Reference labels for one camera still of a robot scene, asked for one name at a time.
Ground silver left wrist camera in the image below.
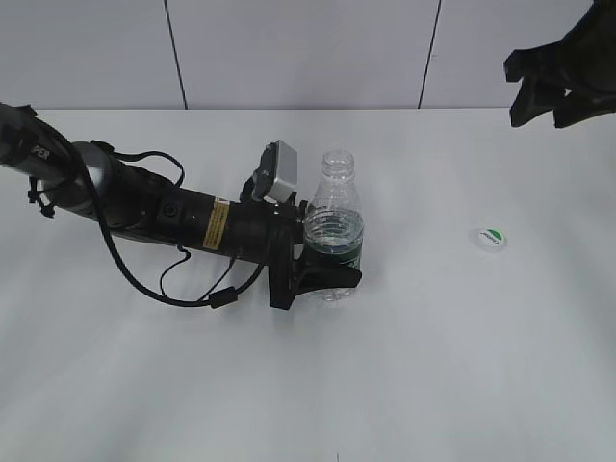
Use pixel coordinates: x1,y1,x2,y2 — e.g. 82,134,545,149
240,140,298,203

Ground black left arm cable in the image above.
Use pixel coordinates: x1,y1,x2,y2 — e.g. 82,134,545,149
79,151,269,310

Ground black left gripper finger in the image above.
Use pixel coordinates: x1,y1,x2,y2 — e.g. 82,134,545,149
294,200,309,236
292,249,362,295

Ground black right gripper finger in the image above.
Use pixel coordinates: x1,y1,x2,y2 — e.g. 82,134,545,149
552,86,615,129
509,71,566,128

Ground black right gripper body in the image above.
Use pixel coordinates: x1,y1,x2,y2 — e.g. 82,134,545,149
503,1,615,96

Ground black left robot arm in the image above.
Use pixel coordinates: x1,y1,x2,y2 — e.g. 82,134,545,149
1,105,362,310

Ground white green bottle cap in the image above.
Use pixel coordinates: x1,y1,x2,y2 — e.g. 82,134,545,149
469,227,508,253

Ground clear Cestbon water bottle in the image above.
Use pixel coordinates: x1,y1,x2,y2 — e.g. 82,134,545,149
302,148,366,303

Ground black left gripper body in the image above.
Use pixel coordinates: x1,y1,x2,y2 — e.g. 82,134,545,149
230,197,303,311

